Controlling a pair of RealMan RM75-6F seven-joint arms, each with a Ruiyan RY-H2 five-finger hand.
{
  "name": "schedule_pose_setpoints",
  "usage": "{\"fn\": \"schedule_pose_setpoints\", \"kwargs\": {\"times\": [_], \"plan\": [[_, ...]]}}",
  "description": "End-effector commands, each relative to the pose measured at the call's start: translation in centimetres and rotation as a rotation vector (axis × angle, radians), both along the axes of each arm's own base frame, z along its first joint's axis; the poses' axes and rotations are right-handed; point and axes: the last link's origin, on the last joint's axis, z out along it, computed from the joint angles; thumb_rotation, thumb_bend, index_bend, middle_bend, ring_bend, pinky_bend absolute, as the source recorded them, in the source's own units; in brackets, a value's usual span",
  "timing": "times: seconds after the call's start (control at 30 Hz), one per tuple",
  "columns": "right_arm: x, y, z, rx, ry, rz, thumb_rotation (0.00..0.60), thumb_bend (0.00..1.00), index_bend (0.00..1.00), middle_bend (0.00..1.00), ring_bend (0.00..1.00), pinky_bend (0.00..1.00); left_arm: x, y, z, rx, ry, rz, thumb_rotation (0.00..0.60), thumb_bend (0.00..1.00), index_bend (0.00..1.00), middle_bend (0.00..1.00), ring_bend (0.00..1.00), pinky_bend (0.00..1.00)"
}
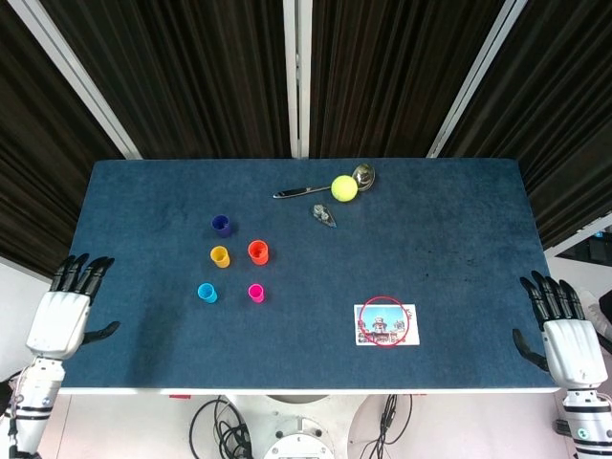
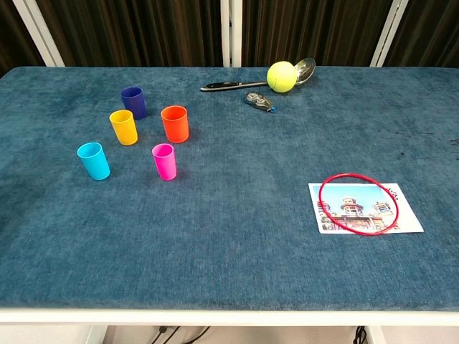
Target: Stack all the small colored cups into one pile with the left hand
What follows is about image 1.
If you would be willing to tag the building photo postcard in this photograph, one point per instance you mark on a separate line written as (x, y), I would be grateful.
(382, 325)

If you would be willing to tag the light blue plastic cup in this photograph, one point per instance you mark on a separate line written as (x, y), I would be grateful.
(207, 292)

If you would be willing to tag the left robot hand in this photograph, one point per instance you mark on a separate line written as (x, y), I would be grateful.
(57, 325)

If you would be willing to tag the blue table cloth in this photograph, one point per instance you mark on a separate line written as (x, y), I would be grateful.
(306, 268)

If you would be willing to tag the dark blue plastic cup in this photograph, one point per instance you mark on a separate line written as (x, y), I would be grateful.
(222, 226)

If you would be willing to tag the white frame post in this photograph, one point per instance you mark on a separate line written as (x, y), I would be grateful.
(476, 72)
(290, 72)
(71, 67)

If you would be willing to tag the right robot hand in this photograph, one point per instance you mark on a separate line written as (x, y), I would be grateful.
(576, 354)

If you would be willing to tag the pink plastic cup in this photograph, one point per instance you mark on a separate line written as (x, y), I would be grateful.
(256, 293)

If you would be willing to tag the yellow tennis ball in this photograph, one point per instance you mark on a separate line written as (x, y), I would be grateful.
(344, 188)

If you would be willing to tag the black bracket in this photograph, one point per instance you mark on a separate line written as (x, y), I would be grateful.
(560, 426)

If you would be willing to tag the orange plastic cup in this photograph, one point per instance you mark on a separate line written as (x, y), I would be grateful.
(258, 252)

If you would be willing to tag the black device with blue light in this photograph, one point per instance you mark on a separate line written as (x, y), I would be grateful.
(597, 246)

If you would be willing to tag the yellow plastic cup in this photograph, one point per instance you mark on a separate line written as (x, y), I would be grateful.
(220, 257)

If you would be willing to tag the dark pleated curtain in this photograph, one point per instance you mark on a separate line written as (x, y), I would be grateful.
(38, 143)
(191, 72)
(382, 72)
(564, 119)

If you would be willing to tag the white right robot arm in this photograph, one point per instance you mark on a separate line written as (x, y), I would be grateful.
(585, 421)

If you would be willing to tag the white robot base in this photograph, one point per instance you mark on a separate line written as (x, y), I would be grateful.
(299, 444)

